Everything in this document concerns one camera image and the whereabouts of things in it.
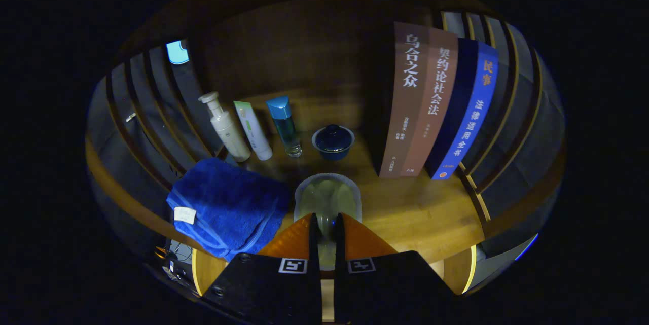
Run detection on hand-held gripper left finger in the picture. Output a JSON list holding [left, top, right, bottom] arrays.
[[200, 212, 323, 325]]

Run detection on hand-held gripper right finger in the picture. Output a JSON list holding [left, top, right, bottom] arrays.
[[333, 212, 457, 325]]

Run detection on green white oval sponge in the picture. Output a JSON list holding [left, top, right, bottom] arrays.
[[294, 173, 363, 271]]

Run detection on wooden countertop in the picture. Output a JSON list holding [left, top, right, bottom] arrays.
[[85, 87, 487, 267]]

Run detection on wooden cabinet with slatted shelf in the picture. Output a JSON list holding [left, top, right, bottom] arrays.
[[85, 0, 566, 285]]

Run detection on blue folded towel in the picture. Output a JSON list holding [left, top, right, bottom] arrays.
[[166, 157, 291, 263]]

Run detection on blue lidded teacup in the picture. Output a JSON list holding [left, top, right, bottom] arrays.
[[311, 124, 355, 161]]

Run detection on teal capped bottle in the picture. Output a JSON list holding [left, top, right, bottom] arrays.
[[266, 95, 303, 158]]

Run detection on white green tube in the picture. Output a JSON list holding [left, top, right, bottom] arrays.
[[233, 101, 273, 161]]

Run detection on white pump bottle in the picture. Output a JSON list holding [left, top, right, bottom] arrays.
[[198, 92, 252, 163]]

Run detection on dark brown book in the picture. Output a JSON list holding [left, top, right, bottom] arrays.
[[378, 22, 430, 178]]

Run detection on reddish brown book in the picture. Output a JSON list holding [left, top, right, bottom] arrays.
[[401, 28, 459, 177]]

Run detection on blue book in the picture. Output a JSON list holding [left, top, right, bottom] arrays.
[[425, 38, 499, 180]]

